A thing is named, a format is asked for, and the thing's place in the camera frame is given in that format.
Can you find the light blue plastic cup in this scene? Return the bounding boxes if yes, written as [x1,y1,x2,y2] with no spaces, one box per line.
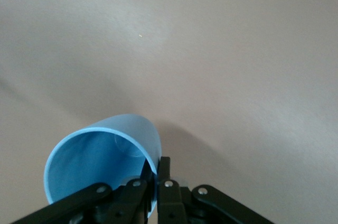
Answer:
[43,114,162,219]

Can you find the brown table cover mat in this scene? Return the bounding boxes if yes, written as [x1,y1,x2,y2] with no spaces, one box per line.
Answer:
[0,0,338,224]

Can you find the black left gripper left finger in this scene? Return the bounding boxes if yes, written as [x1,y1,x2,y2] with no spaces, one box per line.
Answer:
[10,160,154,224]

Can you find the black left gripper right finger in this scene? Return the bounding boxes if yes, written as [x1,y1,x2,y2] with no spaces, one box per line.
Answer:
[157,156,275,224]

